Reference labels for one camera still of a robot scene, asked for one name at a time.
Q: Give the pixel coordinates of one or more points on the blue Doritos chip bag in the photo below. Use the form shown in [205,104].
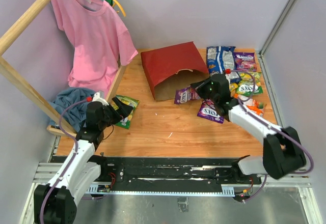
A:
[220,58]

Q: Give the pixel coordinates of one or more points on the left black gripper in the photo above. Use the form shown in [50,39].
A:
[124,109]

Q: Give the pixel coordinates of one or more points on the pink t-shirt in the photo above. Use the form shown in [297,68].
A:
[100,39]

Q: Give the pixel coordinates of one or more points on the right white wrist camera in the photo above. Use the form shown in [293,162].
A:
[231,76]

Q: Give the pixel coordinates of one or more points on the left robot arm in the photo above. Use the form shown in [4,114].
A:
[57,200]

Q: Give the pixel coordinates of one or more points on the red paper bag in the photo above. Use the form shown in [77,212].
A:
[173,68]

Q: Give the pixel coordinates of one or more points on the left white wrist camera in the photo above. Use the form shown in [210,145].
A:
[98,97]

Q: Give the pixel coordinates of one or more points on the purple snack packet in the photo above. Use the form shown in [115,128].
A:
[245,61]
[207,111]
[185,95]

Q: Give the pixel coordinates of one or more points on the blue cloth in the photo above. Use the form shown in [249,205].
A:
[77,114]

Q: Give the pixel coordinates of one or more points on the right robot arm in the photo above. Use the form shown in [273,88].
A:
[282,151]

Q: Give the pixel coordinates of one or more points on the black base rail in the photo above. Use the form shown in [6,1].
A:
[211,177]

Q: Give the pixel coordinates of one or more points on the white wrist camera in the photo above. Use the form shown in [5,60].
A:
[231,76]
[98,97]

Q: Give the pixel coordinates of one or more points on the wooden clothes rack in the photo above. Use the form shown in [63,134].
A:
[43,56]

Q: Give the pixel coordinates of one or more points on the orange snack packet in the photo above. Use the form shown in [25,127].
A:
[252,104]

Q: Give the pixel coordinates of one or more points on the yellow M&M's packet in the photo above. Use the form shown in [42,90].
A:
[233,87]

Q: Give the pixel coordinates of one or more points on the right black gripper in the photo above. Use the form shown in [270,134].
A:
[199,86]

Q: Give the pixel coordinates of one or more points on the aluminium frame post right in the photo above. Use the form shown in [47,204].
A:
[281,19]

